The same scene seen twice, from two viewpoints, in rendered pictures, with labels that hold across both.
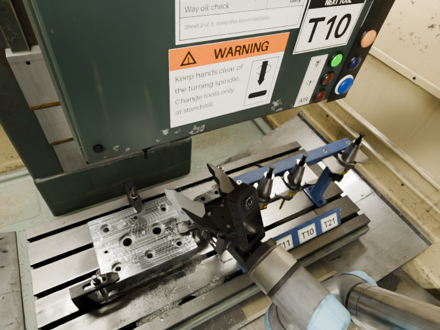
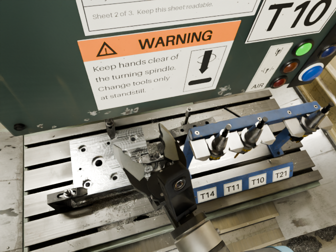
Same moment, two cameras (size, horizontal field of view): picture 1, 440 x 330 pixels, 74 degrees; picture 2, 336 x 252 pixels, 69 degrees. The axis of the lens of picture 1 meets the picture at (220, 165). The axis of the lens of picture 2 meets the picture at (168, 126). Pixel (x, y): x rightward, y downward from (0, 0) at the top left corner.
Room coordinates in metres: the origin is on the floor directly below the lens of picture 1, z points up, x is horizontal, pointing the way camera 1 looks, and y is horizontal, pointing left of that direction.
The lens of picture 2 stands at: (0.14, -0.05, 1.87)
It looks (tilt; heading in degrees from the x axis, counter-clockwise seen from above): 59 degrees down; 11
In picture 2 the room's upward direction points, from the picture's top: 8 degrees clockwise
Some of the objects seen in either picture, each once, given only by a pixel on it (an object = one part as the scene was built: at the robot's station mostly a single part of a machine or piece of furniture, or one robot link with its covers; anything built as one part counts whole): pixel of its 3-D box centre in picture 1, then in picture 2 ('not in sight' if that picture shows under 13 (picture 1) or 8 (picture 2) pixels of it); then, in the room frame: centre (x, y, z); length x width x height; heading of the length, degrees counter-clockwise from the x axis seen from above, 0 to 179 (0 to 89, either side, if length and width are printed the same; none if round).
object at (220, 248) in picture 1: (237, 234); (172, 199); (0.26, -0.05, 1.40); 0.12 x 0.08 x 0.09; 50
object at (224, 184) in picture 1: (219, 185); (167, 146); (0.36, -0.01, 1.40); 0.09 x 0.03 x 0.06; 25
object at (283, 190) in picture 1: (278, 186); (233, 142); (0.54, -0.18, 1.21); 0.07 x 0.05 x 0.01; 35
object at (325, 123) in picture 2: (357, 155); (322, 121); (0.73, -0.45, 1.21); 0.07 x 0.05 x 0.01; 35
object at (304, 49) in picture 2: (336, 59); (303, 48); (0.42, -0.14, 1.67); 0.02 x 0.01 x 0.02; 125
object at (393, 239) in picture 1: (290, 205); (250, 147); (0.82, -0.36, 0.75); 0.89 x 0.70 x 0.26; 35
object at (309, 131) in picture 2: (346, 160); (309, 124); (0.70, -0.40, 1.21); 0.06 x 0.06 x 0.03
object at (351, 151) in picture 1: (352, 150); (317, 116); (0.70, -0.40, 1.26); 0.04 x 0.04 x 0.07
